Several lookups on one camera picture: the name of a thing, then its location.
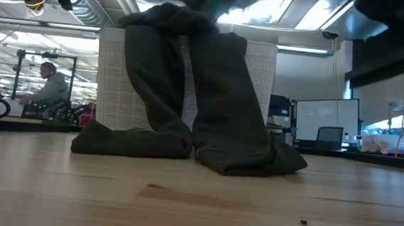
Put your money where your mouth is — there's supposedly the white board with black frame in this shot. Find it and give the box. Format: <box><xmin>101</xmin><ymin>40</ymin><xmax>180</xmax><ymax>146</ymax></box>
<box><xmin>292</xmin><ymin>94</ymin><xmax>363</xmax><ymax>146</ymax></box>

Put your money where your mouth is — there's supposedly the black printer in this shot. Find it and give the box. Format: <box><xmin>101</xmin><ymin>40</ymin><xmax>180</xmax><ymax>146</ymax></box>
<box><xmin>267</xmin><ymin>94</ymin><xmax>294</xmax><ymax>131</ymax></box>

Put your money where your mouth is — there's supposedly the black background robot equipment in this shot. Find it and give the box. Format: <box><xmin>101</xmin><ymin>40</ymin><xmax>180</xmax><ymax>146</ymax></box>
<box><xmin>21</xmin><ymin>96</ymin><xmax>90</xmax><ymax>126</ymax></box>

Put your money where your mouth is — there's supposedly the red box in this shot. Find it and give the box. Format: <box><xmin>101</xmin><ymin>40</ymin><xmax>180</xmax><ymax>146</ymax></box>
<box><xmin>78</xmin><ymin>101</ymin><xmax>97</xmax><ymax>127</ymax></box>

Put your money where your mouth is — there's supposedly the dark olive garment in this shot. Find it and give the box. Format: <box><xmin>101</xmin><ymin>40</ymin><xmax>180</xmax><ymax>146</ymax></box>
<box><xmin>68</xmin><ymin>0</ymin><xmax>319</xmax><ymax>182</ymax></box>

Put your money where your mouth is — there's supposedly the grey office chair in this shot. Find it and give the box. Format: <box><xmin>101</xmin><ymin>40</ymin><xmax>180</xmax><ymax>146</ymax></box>
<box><xmin>314</xmin><ymin>124</ymin><xmax>345</xmax><ymax>152</ymax></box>

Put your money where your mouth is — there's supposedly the black ceiling camera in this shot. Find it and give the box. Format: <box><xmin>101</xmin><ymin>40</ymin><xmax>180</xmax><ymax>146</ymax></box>
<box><xmin>321</xmin><ymin>30</ymin><xmax>339</xmax><ymax>41</ymax></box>

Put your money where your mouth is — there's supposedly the pale cloth pile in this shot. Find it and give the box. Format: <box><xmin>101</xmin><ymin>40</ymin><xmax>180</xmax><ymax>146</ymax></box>
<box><xmin>358</xmin><ymin>133</ymin><xmax>404</xmax><ymax>157</ymax></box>

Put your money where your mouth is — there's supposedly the person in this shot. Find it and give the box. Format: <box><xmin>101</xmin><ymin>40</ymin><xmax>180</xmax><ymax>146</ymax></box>
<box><xmin>18</xmin><ymin>60</ymin><xmax>72</xmax><ymax>109</ymax></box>

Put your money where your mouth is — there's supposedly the black background station frame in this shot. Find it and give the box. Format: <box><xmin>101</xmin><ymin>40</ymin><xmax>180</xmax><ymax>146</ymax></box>
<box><xmin>11</xmin><ymin>48</ymin><xmax>79</xmax><ymax>105</ymax></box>

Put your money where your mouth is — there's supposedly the white plastic bin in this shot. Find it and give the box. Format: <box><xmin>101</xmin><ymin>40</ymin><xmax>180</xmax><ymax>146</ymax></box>
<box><xmin>92</xmin><ymin>26</ymin><xmax>279</xmax><ymax>142</ymax></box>

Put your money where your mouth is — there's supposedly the thin yellow cable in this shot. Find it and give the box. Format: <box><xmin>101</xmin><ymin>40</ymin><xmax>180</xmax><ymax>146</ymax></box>
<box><xmin>328</xmin><ymin>38</ymin><xmax>346</xmax><ymax>114</ymax></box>

